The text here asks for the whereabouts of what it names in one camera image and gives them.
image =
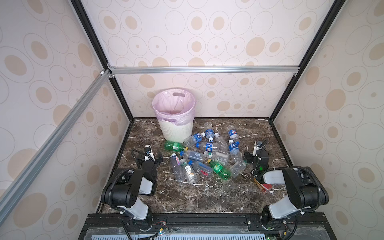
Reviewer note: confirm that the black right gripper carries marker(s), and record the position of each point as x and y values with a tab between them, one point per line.
258	157

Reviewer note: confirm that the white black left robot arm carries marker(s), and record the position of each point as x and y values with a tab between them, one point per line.
122	191

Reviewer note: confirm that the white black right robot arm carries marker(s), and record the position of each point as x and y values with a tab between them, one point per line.
305	192

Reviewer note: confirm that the green bottle near bin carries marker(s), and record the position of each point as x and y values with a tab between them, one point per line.
174	146

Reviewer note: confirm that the white ribbed waste bin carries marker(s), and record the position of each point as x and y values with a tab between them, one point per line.
176	133

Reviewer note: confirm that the pink bin liner bag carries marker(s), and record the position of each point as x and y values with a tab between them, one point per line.
177	106

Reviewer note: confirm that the red yellow object on table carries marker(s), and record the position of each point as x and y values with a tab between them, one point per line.
263	187

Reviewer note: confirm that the purple label clear bottle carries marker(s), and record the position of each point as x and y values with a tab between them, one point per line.
177	169

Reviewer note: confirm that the blue label white cap bottle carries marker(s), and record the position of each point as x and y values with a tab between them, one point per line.
234	151

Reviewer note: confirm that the clear square bottle green band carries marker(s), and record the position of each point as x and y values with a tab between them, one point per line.
223	158

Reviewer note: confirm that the small Pepsi label bottle back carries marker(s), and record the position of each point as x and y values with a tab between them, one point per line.
232	132

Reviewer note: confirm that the green bottle yellow cap front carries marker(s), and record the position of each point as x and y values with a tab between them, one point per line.
219	169

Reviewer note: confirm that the crane label white cap bottle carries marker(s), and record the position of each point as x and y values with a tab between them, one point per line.
188	172

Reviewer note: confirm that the clear unlabelled crushed bottle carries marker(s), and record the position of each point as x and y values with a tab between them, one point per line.
223	146

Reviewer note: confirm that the clear bottle barcode blue cap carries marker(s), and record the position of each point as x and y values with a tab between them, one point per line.
192	155

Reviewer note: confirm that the Pocari Sweat bottle lying sideways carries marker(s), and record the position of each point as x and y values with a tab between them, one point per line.
194	139

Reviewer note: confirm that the clear bottle pink label blue cap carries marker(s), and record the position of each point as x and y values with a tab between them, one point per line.
201	168

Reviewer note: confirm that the Pepsi water bottle blue cap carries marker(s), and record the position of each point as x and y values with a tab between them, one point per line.
207	146

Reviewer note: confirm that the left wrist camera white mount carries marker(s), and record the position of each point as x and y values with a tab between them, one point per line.
149	155

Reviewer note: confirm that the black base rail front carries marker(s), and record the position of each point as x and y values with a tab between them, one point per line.
248	226

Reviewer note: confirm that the aluminium rail back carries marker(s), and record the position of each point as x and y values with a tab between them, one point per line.
202	70

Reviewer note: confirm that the aluminium rail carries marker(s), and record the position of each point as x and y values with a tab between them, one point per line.
202	70
21	184

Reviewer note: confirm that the aluminium rail left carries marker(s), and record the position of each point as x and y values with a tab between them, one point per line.
21	184

